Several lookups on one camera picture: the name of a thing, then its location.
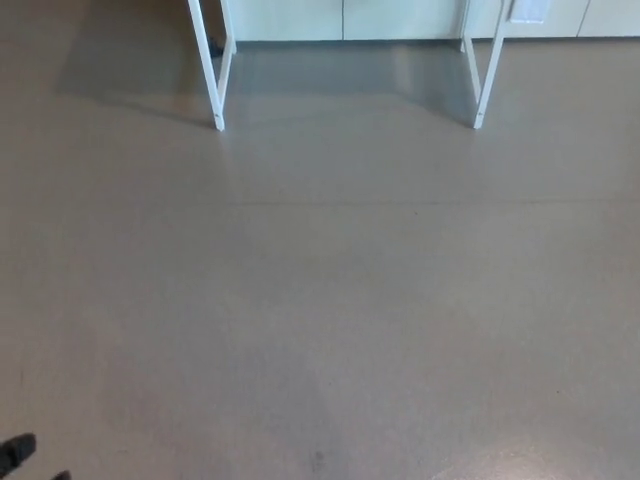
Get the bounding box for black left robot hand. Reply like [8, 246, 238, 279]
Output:
[0, 433, 72, 480]

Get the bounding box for white desk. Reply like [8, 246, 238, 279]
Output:
[187, 0, 512, 133]

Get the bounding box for white cabinet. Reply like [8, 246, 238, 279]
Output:
[219, 0, 640, 42]

